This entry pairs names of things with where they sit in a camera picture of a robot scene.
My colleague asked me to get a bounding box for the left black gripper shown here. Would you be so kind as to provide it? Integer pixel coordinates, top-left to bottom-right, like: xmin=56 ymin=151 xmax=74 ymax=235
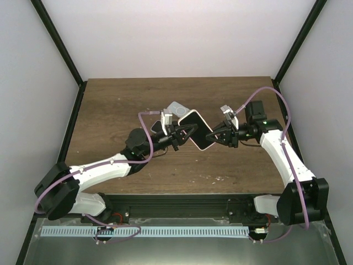
xmin=142 ymin=121 xmax=198 ymax=156

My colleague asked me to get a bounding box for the beige phone case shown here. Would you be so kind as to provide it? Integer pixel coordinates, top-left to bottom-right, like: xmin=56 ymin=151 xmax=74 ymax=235
xmin=177 ymin=109 xmax=216 ymax=151

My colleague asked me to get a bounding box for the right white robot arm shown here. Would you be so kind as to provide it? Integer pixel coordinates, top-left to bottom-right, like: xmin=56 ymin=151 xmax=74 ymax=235
xmin=206 ymin=100 xmax=329 ymax=226

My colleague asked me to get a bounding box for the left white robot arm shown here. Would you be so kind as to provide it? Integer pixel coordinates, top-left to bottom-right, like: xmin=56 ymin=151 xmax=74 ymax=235
xmin=34 ymin=122 xmax=198 ymax=223

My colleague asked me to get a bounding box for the phone in clear case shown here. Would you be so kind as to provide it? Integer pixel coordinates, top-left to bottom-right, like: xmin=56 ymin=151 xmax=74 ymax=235
xmin=167 ymin=101 xmax=190 ymax=118

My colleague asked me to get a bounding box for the metal front plate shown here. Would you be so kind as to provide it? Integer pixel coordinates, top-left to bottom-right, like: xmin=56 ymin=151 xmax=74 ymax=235
xmin=24 ymin=219 xmax=339 ymax=264

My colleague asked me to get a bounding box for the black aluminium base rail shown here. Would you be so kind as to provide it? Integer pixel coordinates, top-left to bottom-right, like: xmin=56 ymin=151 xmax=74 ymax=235
xmin=96 ymin=194 xmax=275 ymax=225

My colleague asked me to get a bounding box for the light blue slotted cable duct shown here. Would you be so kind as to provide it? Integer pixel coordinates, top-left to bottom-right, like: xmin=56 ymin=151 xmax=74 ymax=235
xmin=40 ymin=226 xmax=249 ymax=238

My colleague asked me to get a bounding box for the right black frame post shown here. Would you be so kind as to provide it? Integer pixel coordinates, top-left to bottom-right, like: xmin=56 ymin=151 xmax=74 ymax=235
xmin=274 ymin=0 xmax=328 ymax=82

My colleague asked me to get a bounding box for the black frame post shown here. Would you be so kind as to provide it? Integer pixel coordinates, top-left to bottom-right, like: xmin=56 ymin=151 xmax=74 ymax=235
xmin=274 ymin=0 xmax=328 ymax=82
xmin=29 ymin=0 xmax=84 ymax=88

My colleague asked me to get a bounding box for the left black frame post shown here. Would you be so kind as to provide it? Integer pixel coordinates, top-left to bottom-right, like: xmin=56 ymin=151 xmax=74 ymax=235
xmin=29 ymin=0 xmax=84 ymax=88

